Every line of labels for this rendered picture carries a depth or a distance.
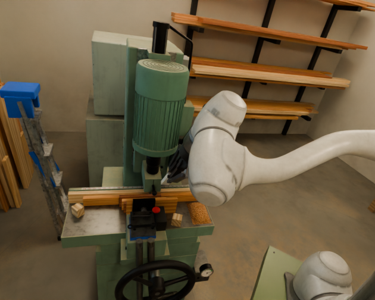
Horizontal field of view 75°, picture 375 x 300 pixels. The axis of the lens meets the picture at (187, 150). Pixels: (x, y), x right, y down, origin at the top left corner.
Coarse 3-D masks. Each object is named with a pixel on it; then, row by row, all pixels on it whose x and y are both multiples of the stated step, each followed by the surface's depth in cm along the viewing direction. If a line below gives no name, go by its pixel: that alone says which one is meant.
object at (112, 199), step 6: (180, 192) 113; (186, 192) 114; (84, 198) 100; (90, 198) 101; (96, 198) 101; (102, 198) 102; (108, 198) 103; (114, 198) 103; (180, 198) 112; (186, 198) 113; (192, 198) 114; (84, 204) 101; (90, 204) 102; (96, 204) 103; (102, 204) 104; (108, 204) 104; (114, 204) 105
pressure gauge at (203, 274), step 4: (204, 264) 111; (208, 264) 111; (200, 268) 111; (204, 268) 110; (208, 268) 109; (200, 272) 111; (204, 272) 110; (208, 272) 111; (212, 272) 112; (204, 276) 112
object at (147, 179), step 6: (144, 162) 106; (144, 168) 102; (144, 174) 99; (150, 174) 100; (156, 174) 100; (144, 180) 99; (150, 180) 98; (156, 180) 98; (144, 186) 99; (150, 186) 99; (156, 186) 100
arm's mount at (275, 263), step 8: (272, 248) 125; (264, 256) 127; (272, 256) 121; (280, 256) 122; (288, 256) 122; (264, 264) 116; (272, 264) 117; (280, 264) 118; (288, 264) 118; (296, 264) 119; (264, 272) 113; (272, 272) 113; (280, 272) 114; (296, 272) 115; (256, 280) 118; (264, 280) 109; (272, 280) 110; (280, 280) 110; (256, 288) 106; (264, 288) 106; (272, 288) 107; (280, 288) 107; (256, 296) 102; (264, 296) 103; (272, 296) 103; (280, 296) 104
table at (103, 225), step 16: (96, 208) 102; (112, 208) 103; (176, 208) 109; (64, 224) 93; (80, 224) 94; (96, 224) 95; (112, 224) 96; (192, 224) 103; (208, 224) 104; (64, 240) 89; (80, 240) 91; (96, 240) 92; (112, 240) 95; (160, 256) 91
